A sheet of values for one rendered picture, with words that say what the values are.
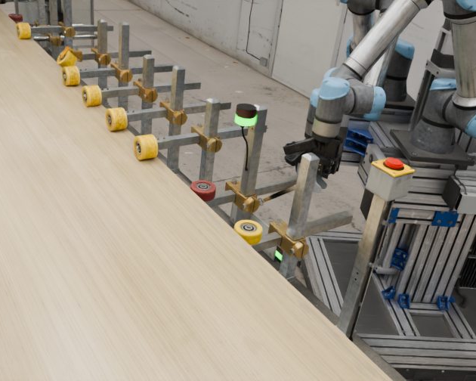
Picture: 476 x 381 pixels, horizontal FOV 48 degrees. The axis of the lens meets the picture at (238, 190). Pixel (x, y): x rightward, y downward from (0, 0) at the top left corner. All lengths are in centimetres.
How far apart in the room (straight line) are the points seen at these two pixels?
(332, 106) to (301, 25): 406
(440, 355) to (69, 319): 157
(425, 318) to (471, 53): 126
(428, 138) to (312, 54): 358
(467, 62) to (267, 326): 94
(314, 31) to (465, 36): 380
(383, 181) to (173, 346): 58
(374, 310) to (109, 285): 144
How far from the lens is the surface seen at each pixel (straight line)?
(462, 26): 162
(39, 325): 119
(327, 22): 522
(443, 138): 189
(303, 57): 548
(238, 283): 129
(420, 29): 451
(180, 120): 203
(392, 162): 124
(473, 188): 192
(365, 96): 150
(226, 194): 172
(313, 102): 179
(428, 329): 245
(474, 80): 170
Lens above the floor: 172
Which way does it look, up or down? 29 degrees down
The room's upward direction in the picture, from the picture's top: 8 degrees clockwise
